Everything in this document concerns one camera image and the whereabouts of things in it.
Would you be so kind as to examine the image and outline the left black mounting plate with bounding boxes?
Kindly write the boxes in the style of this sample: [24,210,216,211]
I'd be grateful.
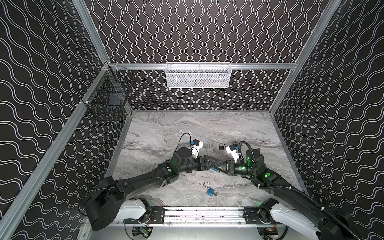
[123,207,166,225]

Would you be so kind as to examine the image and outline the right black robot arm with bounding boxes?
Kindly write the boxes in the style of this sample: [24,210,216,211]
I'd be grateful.
[214,141,361,240]

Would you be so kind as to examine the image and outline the white wire mesh basket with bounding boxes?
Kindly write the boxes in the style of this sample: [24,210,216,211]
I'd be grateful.
[165,62,232,89]

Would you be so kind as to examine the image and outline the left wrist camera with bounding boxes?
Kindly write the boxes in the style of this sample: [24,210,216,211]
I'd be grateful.
[190,140,204,159]

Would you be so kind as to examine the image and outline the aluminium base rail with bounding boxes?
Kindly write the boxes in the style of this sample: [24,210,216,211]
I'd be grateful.
[85,206,326,228]

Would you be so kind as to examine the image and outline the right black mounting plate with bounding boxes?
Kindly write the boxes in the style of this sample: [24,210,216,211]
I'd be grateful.
[243,207,282,225]

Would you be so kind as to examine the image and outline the black wire mesh basket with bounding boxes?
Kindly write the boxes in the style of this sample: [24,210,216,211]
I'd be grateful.
[85,63,137,122]

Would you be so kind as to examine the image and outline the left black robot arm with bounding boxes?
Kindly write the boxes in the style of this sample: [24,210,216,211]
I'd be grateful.
[81,147,219,231]

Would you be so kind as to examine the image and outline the black mounting plate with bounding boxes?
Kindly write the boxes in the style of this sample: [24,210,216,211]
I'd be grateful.
[123,207,166,225]
[243,207,282,225]

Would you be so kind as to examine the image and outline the black padlock with key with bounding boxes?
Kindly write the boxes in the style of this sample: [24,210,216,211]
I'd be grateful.
[219,143,226,151]

